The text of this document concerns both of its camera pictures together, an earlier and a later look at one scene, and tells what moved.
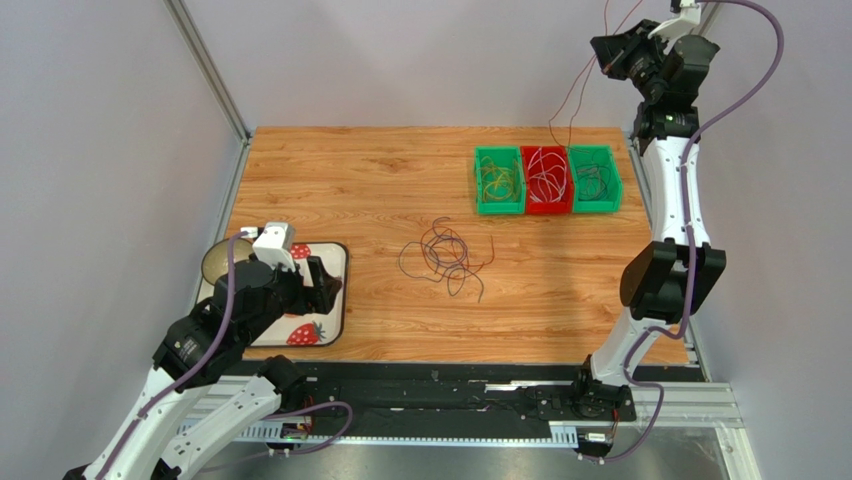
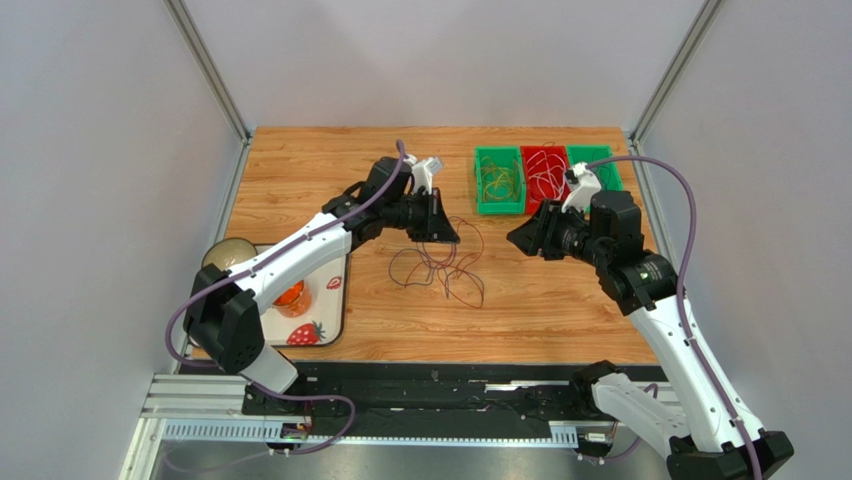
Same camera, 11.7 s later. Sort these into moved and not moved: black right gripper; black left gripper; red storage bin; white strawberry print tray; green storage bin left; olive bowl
Moved: black right gripper; black left gripper
Not moved: olive bowl; red storage bin; green storage bin left; white strawberry print tray
